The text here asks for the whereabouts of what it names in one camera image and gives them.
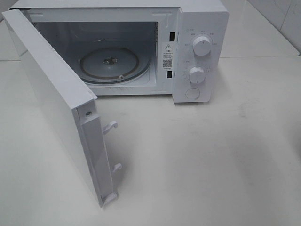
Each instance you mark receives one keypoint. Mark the round white door button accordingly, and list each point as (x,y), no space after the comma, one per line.
(193,94)

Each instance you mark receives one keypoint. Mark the white timer knob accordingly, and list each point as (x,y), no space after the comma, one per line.
(196,75)

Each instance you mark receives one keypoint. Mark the white microwave door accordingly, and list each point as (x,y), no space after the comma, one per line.
(68,104)

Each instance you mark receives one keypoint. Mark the glass microwave turntable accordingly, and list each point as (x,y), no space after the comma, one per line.
(113,65)

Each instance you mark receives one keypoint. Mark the white microwave oven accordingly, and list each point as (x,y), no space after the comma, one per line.
(163,29)

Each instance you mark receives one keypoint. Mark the upper white power knob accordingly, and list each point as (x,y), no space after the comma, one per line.
(201,45)

